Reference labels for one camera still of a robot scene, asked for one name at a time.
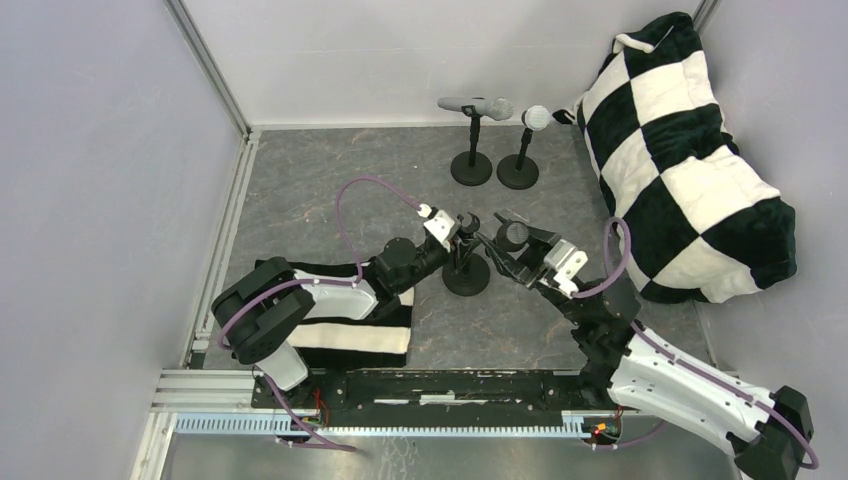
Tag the black mic stand back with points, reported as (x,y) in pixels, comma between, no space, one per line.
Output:
(466,280)

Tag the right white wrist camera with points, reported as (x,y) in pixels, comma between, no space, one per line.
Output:
(561,265)

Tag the silver grey microphone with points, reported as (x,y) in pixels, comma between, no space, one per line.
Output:
(498,109)

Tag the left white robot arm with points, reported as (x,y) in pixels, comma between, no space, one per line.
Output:
(399,266)

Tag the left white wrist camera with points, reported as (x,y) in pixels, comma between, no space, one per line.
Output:
(441,225)

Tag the white microphone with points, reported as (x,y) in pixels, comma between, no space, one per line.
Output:
(536,118)

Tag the white cable duct strip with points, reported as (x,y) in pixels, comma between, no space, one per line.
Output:
(281,425)

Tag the black white striped cloth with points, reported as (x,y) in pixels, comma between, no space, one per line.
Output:
(315,309)

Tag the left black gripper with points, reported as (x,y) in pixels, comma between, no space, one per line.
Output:
(451,240)

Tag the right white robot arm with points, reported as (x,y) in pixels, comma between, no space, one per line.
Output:
(766,433)

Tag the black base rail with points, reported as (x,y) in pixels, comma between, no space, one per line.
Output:
(420,398)

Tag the black white checkered pillow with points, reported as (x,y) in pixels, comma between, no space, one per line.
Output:
(704,225)

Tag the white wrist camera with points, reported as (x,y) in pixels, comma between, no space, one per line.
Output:
(561,265)
(441,225)

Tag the black microphone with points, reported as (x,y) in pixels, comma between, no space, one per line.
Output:
(512,236)

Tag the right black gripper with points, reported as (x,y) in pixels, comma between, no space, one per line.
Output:
(530,249)

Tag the black mic stand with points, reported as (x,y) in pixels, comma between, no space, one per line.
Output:
(518,171)
(466,280)
(469,168)

